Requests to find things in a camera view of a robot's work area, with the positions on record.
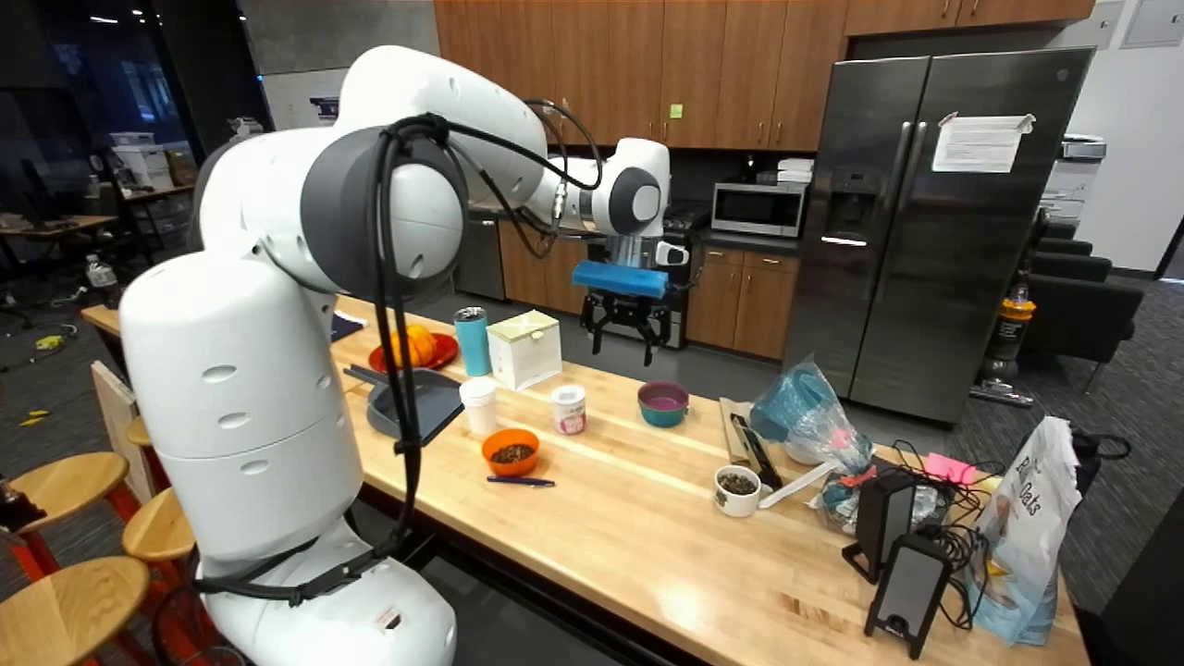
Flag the blue tumbler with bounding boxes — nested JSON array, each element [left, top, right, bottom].
[[451, 304, 497, 382]]

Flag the brown wooden wall cabinets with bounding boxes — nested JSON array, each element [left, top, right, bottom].
[[432, 0, 850, 154]]

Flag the white mug with beans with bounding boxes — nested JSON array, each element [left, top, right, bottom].
[[710, 463, 768, 523]]

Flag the small brown wall cabinets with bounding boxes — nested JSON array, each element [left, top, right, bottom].
[[845, 0, 1099, 39]]

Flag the black stove oven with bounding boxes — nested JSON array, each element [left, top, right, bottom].
[[651, 218, 697, 354]]

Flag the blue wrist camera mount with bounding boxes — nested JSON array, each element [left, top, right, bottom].
[[574, 257, 673, 304]]

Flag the brown base cabinet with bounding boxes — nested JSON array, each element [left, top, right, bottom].
[[683, 238, 807, 363]]

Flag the black armchair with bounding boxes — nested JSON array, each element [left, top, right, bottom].
[[1021, 214, 1163, 365]]

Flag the purple and teal bowl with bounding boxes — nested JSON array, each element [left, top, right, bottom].
[[635, 377, 691, 434]]

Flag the white plastic bag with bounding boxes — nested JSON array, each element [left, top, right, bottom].
[[972, 414, 1083, 652]]

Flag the pink sticky notes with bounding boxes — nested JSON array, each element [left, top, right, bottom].
[[920, 451, 984, 493]]

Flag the white paper sheet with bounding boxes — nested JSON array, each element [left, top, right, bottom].
[[929, 111, 1040, 177]]

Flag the black tongs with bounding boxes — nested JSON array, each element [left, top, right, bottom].
[[723, 410, 789, 493]]

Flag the clear plastic bag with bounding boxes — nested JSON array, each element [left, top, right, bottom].
[[746, 360, 877, 478]]

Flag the red plate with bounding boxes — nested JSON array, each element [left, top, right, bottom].
[[365, 328, 461, 377]]

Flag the stacked white cups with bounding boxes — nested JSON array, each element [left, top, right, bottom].
[[454, 372, 503, 439]]

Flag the orange bowl with beans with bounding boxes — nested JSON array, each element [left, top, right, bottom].
[[479, 426, 545, 482]]

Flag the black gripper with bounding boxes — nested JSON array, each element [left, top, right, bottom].
[[582, 293, 676, 370]]

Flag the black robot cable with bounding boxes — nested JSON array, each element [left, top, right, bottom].
[[192, 111, 606, 605]]

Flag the whiteboard with posters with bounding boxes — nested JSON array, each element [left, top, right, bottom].
[[258, 65, 364, 132]]

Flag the white carton box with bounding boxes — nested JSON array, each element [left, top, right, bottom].
[[485, 305, 567, 391]]

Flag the white plastic spoon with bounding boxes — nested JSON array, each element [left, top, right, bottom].
[[760, 458, 840, 513]]

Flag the yellow grey vacuum cleaner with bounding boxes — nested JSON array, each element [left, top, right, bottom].
[[972, 286, 1043, 410]]

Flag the stainless steel refrigerator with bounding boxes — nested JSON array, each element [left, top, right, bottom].
[[779, 48, 1099, 430]]

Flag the white popcorn can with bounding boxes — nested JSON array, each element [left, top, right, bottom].
[[548, 382, 592, 439]]

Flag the silver microwave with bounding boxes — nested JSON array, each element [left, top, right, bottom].
[[705, 177, 815, 244]]

